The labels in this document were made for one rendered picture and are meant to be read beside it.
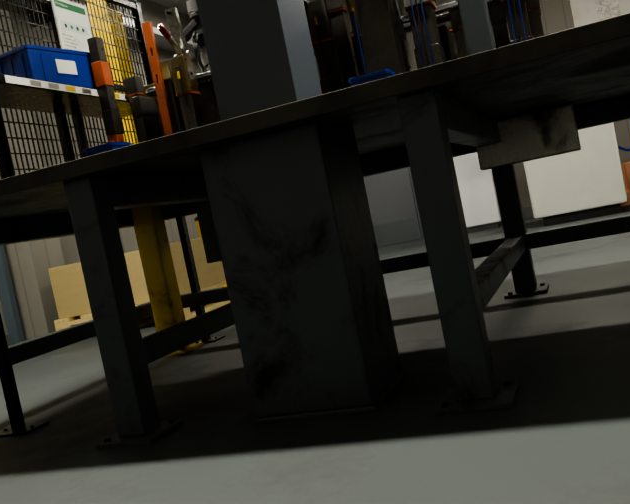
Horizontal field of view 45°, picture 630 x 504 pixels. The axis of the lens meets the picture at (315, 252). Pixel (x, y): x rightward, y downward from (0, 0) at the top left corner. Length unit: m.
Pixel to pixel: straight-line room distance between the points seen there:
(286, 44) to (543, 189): 5.00
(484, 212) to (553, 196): 1.27
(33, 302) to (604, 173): 4.45
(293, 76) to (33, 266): 3.62
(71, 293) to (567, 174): 4.01
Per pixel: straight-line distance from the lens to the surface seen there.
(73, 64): 2.72
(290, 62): 1.80
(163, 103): 2.63
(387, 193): 8.72
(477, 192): 7.74
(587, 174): 6.63
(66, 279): 4.95
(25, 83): 2.45
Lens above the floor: 0.45
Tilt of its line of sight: 2 degrees down
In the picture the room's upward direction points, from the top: 12 degrees counter-clockwise
